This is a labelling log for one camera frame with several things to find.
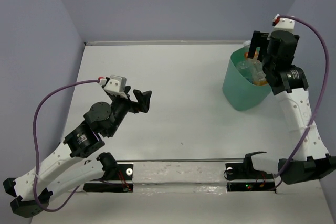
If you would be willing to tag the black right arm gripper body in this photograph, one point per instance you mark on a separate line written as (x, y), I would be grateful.
(266, 64)

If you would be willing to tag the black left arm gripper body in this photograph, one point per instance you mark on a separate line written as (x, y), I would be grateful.
(122, 106)

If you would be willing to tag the blue label clear bottle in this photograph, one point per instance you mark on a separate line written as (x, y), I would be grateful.
(251, 80)

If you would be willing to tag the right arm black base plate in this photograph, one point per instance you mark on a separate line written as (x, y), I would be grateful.
(239, 179)

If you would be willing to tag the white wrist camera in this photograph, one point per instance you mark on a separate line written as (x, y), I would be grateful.
(114, 85)
(284, 24)

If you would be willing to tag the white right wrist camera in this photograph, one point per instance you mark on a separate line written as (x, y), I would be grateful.
(284, 24)

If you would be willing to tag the clear jar with silver rim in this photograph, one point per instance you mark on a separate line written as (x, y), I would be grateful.
(244, 68)

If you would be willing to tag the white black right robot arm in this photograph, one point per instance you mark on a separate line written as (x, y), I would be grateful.
(310, 159)

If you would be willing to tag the long orange label bottle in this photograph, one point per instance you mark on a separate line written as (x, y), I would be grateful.
(255, 66)

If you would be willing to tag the green plastic bin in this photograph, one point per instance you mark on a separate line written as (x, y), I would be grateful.
(241, 94)

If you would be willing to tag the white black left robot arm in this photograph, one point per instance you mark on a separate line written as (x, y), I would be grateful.
(52, 177)

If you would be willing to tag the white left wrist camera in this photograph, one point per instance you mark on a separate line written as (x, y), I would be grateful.
(114, 85)

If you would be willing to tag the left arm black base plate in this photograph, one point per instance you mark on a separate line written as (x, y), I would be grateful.
(120, 182)

